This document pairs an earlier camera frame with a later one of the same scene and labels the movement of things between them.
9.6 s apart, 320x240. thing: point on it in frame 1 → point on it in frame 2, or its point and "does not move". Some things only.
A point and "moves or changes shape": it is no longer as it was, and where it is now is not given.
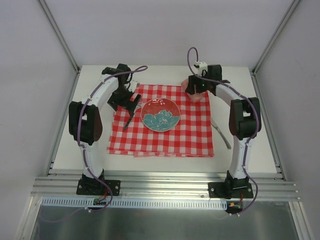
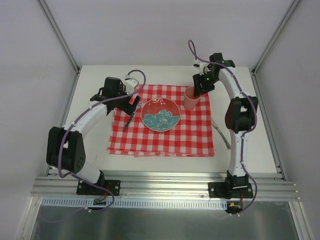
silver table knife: x=214 y=125 does not move
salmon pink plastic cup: x=195 y=97 moves or changes shape
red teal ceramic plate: x=160 y=115 does not move
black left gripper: x=124 y=104 does not move
